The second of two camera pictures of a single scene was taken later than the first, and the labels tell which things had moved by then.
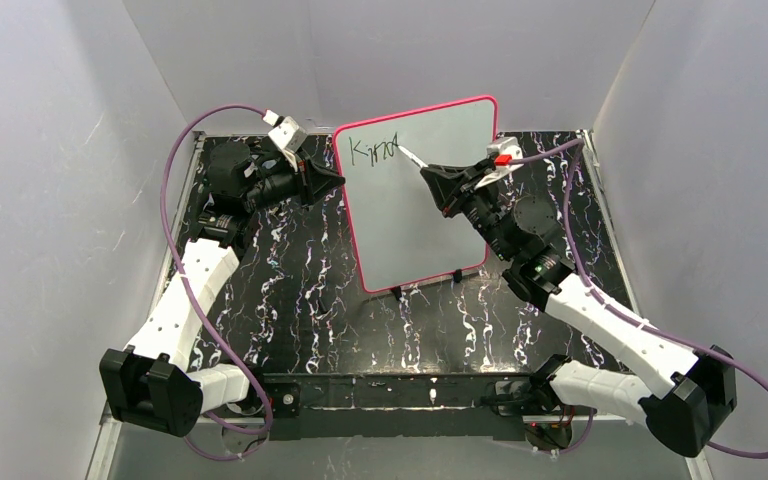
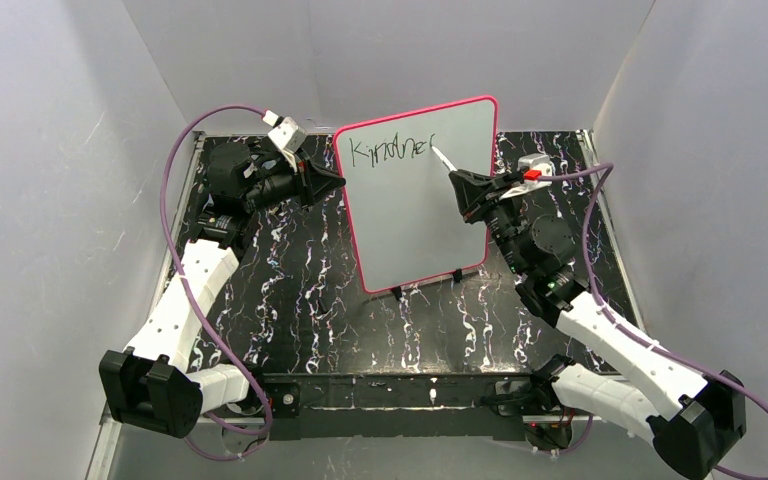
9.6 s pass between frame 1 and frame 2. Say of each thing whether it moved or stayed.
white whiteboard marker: moved
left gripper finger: stayed
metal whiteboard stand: stayed
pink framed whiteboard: stayed
